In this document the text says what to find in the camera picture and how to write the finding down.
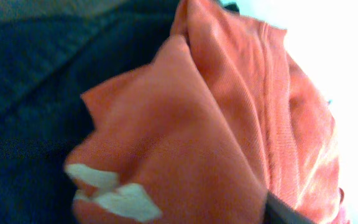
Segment red soccer t-shirt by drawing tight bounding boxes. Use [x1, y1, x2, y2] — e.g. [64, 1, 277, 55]
[65, 0, 350, 223]

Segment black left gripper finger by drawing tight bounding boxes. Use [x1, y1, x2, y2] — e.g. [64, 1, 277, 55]
[264, 192, 314, 224]

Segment grey garment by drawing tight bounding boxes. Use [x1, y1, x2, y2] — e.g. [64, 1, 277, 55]
[0, 0, 126, 22]

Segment navy garment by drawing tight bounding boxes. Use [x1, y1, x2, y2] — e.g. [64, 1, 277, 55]
[0, 1, 181, 223]

